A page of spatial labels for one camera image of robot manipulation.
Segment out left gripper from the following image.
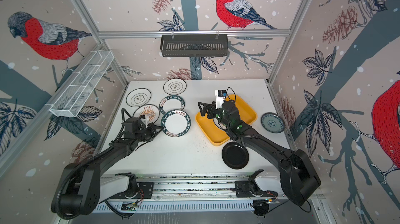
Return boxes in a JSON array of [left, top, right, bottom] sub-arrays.
[[134, 122, 164, 143]]

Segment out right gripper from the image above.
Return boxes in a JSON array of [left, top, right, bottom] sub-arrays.
[[199, 100, 232, 130]]

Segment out green rim plate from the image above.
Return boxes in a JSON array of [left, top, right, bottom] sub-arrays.
[[160, 110, 191, 138], [159, 95, 185, 114]]

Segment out orange sunburst plate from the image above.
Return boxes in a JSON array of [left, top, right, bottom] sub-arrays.
[[133, 104, 160, 123], [217, 123, 227, 130]]

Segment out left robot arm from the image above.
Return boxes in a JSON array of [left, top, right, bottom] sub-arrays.
[[51, 117, 164, 220]]

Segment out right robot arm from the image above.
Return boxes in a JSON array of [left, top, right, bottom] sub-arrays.
[[198, 100, 321, 206]]

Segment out yellow plastic bin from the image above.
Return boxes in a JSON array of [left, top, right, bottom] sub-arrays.
[[195, 96, 257, 147]]

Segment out white plate black rim left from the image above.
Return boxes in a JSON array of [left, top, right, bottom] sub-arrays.
[[126, 88, 152, 107]]

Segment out white plate black rim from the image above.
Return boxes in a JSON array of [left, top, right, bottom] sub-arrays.
[[126, 88, 152, 107], [163, 78, 187, 95]]

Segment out white plate black rim back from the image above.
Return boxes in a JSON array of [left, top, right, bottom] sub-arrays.
[[163, 78, 187, 95]]

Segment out teal patterned plate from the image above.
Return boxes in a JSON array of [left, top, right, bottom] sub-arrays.
[[260, 112, 285, 133]]

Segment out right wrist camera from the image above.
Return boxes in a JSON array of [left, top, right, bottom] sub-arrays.
[[215, 90, 227, 109]]

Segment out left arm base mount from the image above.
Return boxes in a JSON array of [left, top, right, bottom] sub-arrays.
[[114, 173, 154, 200]]

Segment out black hanging wall basket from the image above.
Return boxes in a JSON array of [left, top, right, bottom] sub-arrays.
[[160, 35, 229, 57]]

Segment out white wire mesh shelf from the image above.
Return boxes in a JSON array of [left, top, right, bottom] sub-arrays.
[[50, 50, 114, 117]]

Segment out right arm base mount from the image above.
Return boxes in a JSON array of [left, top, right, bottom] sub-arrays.
[[234, 169, 283, 198]]

